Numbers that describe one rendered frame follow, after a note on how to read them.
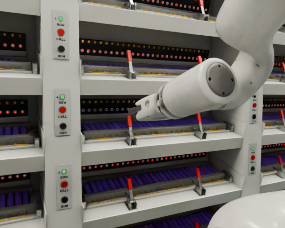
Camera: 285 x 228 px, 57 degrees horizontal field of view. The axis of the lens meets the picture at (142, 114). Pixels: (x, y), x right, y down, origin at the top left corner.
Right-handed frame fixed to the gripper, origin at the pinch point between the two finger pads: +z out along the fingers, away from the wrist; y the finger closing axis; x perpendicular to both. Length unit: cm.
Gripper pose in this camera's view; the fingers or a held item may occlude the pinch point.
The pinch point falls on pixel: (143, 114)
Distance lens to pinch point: 72.8
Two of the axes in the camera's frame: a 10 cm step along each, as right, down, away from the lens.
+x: -1.1, -9.8, 1.5
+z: -4.1, 1.8, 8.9
